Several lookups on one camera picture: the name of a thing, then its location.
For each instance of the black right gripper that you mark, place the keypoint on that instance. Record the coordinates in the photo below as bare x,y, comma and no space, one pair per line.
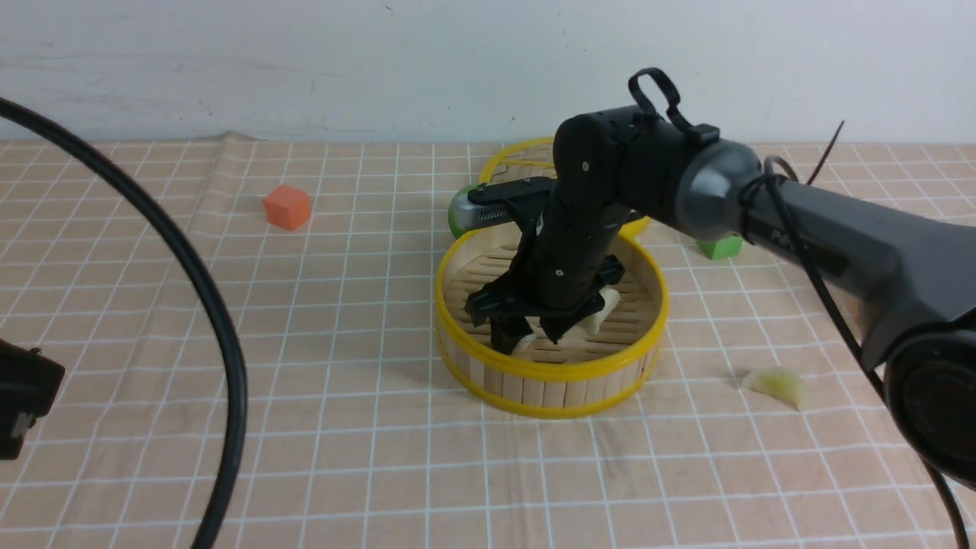
555,273

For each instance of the white dumpling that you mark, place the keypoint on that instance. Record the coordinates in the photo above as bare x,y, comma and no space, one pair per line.
526,345
610,298

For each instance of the green dumpling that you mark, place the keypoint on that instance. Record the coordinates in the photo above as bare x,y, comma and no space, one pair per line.
778,382

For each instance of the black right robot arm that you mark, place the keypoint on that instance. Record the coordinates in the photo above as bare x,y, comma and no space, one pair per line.
913,277

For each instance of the bamboo steamer tray yellow rim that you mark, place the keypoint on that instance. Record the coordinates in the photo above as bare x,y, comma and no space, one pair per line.
581,375

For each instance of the bamboo steamer lid yellow rim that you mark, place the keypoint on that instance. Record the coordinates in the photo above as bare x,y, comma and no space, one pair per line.
527,159

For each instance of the green watermelon toy ball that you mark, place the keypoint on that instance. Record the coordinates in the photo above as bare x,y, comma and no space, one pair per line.
462,215

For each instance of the green foam cube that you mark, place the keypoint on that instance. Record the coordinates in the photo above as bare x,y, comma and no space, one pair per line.
727,248

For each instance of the checkered peach tablecloth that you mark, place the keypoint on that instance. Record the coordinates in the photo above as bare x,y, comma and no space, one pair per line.
359,437

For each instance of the orange foam cube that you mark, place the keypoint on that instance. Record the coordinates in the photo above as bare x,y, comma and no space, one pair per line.
287,207

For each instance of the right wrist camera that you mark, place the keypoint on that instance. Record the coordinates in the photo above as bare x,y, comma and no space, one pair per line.
520,201

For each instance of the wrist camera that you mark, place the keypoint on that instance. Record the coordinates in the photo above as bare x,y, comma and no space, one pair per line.
520,201
30,384

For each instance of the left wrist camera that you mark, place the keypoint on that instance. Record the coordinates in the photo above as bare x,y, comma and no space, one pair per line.
30,384

